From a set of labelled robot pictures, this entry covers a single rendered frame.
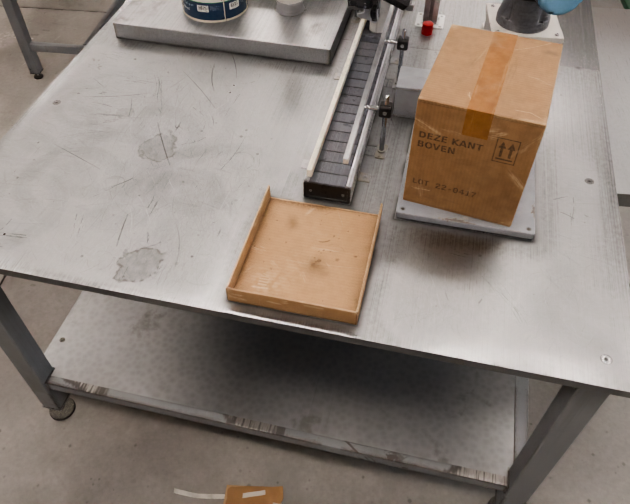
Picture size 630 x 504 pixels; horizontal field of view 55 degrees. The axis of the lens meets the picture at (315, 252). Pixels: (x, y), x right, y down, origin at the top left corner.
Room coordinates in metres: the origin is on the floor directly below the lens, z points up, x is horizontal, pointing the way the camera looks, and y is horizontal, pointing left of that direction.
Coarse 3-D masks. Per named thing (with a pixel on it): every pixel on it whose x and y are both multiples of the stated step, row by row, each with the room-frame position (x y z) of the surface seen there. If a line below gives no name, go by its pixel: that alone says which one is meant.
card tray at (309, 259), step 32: (256, 224) 0.90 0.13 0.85; (288, 224) 0.92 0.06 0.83; (320, 224) 0.92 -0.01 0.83; (352, 224) 0.92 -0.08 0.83; (256, 256) 0.82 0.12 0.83; (288, 256) 0.82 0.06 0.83; (320, 256) 0.82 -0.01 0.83; (352, 256) 0.82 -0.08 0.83; (256, 288) 0.74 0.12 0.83; (288, 288) 0.74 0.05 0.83; (320, 288) 0.74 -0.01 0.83; (352, 288) 0.74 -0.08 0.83; (352, 320) 0.66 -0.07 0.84
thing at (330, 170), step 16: (368, 32) 1.65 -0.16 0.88; (368, 48) 1.56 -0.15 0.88; (384, 48) 1.56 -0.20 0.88; (352, 64) 1.48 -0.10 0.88; (368, 64) 1.48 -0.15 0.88; (352, 80) 1.40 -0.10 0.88; (352, 96) 1.33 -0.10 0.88; (368, 96) 1.33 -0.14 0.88; (336, 112) 1.26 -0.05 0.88; (352, 112) 1.26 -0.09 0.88; (336, 128) 1.20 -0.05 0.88; (336, 144) 1.14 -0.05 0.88; (320, 160) 1.08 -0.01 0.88; (336, 160) 1.08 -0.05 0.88; (352, 160) 1.08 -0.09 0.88; (320, 176) 1.02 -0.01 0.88; (336, 176) 1.02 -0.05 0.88
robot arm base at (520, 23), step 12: (504, 0) 1.67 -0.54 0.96; (516, 0) 1.63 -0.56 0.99; (528, 0) 1.61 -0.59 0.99; (504, 12) 1.64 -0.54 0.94; (516, 12) 1.62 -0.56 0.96; (528, 12) 1.60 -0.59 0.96; (540, 12) 1.61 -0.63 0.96; (504, 24) 1.62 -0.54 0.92; (516, 24) 1.60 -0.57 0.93; (528, 24) 1.59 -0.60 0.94; (540, 24) 1.60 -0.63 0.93
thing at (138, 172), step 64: (128, 0) 1.94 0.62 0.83; (448, 0) 1.94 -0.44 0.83; (128, 64) 1.56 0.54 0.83; (192, 64) 1.56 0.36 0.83; (256, 64) 1.56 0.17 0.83; (320, 64) 1.56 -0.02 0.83; (576, 64) 1.56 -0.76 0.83; (64, 128) 1.26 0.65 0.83; (128, 128) 1.26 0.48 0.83; (192, 128) 1.26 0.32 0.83; (256, 128) 1.26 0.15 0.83; (320, 128) 1.26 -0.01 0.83; (576, 128) 1.26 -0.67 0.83; (0, 192) 1.02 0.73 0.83; (64, 192) 1.02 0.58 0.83; (128, 192) 1.02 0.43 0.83; (192, 192) 1.02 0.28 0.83; (256, 192) 1.02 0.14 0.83; (384, 192) 1.02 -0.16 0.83; (576, 192) 1.02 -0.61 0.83; (0, 256) 0.83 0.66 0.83; (64, 256) 0.83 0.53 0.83; (128, 256) 0.83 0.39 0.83; (192, 256) 0.83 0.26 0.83; (384, 256) 0.83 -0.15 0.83; (448, 256) 0.83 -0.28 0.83; (512, 256) 0.83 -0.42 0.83; (576, 256) 0.83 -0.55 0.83; (256, 320) 0.67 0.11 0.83; (320, 320) 0.67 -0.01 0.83; (384, 320) 0.67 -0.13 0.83; (448, 320) 0.67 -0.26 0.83; (512, 320) 0.67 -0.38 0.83; (576, 320) 0.67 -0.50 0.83; (576, 384) 0.53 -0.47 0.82
